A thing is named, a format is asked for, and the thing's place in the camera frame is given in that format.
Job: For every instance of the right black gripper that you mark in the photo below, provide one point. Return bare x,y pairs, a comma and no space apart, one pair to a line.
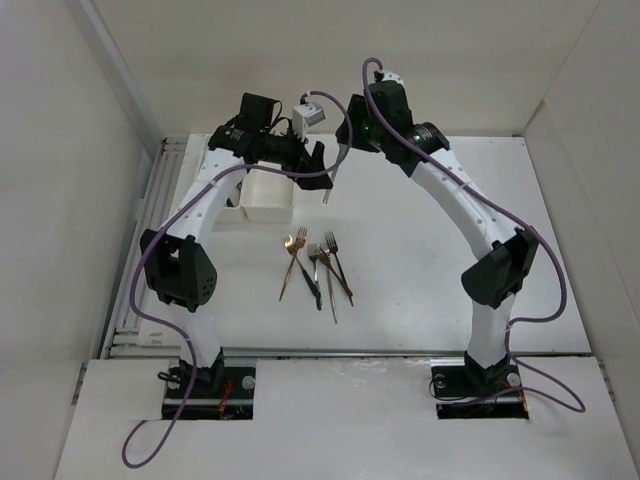
358,110

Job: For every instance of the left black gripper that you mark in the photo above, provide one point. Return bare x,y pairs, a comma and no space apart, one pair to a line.
302,160

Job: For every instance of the white ceramic spoon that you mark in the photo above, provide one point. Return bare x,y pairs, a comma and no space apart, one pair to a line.
343,151

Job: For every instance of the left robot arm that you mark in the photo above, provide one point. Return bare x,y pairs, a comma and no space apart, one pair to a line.
177,265

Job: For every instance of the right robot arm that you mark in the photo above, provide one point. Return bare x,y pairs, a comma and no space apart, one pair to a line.
503,248

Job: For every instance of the left white plastic bin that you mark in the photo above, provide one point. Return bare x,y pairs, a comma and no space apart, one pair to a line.
231,211

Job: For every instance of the white plastic bin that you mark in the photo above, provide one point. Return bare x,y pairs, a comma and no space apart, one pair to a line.
267,197
231,211

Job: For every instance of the right white plastic bin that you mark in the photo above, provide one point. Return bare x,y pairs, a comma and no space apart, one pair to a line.
267,197

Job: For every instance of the rose gold fork left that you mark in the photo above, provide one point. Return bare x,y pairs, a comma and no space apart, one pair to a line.
291,248

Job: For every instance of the black fork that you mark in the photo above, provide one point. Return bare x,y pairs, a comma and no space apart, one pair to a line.
332,246

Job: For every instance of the copper fork diagonal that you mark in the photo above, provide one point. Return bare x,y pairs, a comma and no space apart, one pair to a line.
326,261

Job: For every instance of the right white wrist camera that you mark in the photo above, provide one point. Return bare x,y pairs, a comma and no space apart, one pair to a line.
383,75

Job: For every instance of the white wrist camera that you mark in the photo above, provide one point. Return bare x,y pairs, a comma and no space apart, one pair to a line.
305,116
383,75

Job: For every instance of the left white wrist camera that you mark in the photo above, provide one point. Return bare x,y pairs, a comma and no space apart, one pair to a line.
305,116

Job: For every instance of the green handled silver fork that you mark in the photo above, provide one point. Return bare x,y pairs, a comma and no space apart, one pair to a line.
313,256

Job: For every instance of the silver fork long handle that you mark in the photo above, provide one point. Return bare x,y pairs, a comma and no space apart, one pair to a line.
329,285

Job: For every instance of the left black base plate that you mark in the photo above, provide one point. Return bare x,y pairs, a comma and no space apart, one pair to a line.
231,398

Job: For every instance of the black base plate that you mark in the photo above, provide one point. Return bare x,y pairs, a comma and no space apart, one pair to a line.
458,399
231,398

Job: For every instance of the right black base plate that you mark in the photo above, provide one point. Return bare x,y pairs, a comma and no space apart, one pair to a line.
458,399

